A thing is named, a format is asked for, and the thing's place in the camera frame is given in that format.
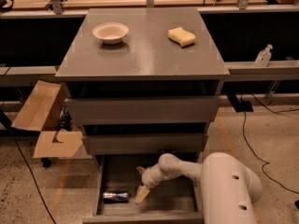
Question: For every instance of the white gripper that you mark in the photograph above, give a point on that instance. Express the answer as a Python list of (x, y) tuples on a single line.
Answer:
[(149, 178)]

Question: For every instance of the silver blue redbull can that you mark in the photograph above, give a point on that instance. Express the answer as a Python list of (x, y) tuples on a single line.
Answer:
[(115, 196)]

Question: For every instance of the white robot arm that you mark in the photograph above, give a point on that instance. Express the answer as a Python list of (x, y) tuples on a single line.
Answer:
[(228, 187)]

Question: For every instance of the grey open bottom drawer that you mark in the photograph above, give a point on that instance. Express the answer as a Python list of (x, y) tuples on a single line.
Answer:
[(175, 201)]

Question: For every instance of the grey middle drawer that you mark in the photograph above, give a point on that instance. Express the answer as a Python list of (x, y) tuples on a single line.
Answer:
[(144, 143)]

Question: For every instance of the grey top drawer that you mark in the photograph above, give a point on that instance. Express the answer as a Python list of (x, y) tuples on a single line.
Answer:
[(142, 110)]

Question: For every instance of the grey drawer cabinet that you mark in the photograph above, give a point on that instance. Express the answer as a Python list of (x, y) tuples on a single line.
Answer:
[(146, 64)]

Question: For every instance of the open cardboard box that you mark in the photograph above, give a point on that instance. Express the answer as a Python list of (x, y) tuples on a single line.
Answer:
[(41, 113)]

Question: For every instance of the yellow sponge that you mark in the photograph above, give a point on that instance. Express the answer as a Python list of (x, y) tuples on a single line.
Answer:
[(181, 36)]

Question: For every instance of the white paper bowl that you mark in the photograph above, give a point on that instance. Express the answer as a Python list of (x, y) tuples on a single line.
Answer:
[(110, 33)]

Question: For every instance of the clear sanitizer pump bottle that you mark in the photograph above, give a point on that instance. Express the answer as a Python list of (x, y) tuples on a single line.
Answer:
[(264, 56)]

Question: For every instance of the black headphones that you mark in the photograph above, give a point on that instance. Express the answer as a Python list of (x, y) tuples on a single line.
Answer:
[(6, 5)]

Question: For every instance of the grey metal rail shelf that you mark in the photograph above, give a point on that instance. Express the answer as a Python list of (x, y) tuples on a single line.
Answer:
[(27, 76)]

